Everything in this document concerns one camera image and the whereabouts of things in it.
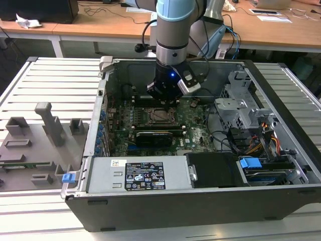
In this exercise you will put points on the white pendant holder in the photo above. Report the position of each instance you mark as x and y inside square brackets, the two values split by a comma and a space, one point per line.
[220, 53]

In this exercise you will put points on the round black board battery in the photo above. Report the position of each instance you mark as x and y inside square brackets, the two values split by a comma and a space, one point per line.
[194, 103]

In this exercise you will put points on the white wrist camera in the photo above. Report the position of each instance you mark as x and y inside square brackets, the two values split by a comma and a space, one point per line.
[189, 86]

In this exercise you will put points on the hard disk with blue label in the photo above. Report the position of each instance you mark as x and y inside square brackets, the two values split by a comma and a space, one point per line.
[263, 179]

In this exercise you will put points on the crumpled white paper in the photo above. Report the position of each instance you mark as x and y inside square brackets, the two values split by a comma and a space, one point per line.
[27, 23]

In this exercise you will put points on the silver metal drive cage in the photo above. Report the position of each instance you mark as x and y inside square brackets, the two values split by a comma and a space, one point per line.
[233, 108]

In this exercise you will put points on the black RAM slot bank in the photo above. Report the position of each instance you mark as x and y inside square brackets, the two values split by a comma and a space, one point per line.
[160, 127]
[143, 102]

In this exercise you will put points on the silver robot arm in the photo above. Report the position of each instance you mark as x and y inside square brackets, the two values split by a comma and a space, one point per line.
[173, 30]

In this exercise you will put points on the silver CPU plate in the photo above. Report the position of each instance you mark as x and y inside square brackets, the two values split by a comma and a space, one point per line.
[163, 116]

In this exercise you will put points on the small white paper sheet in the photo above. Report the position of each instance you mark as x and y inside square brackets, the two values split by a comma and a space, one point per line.
[138, 9]

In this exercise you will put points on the blue disk carrier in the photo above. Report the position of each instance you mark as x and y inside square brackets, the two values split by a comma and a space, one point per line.
[250, 165]

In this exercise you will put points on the grey power supply unit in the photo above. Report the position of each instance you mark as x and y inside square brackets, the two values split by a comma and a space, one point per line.
[105, 175]

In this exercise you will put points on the grey parts rack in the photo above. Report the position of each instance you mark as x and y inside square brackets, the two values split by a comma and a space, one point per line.
[37, 148]

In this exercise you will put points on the white printed paper sheet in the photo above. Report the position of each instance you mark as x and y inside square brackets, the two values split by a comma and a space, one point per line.
[273, 18]

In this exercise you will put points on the black plastic shroud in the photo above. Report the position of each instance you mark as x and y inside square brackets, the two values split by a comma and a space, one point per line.
[215, 170]

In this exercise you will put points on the blue case latch clip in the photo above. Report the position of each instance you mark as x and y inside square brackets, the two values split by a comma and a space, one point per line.
[67, 178]

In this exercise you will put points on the white framed tablet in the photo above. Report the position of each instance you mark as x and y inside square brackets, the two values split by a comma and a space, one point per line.
[263, 11]

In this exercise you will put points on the wooden desk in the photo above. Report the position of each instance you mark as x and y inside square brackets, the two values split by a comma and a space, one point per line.
[25, 31]
[105, 25]

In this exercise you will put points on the green RAM stick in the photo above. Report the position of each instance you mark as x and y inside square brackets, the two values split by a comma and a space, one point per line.
[32, 164]

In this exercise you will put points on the black open PC case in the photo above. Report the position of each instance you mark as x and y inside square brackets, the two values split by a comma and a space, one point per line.
[175, 213]

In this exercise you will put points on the black graphics card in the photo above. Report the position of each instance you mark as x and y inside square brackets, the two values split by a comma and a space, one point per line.
[155, 139]

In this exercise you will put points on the silver laptop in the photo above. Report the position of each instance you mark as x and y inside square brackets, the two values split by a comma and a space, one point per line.
[273, 3]

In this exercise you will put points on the green motherboard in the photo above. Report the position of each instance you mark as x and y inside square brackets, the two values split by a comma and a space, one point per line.
[198, 135]

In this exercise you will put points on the black box on desk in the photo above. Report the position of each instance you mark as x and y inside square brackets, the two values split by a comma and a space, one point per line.
[37, 10]

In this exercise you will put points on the CPU socket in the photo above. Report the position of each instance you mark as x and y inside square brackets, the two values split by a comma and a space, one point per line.
[149, 120]

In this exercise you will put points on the beige crumpled bag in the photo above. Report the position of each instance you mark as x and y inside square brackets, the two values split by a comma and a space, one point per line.
[229, 6]

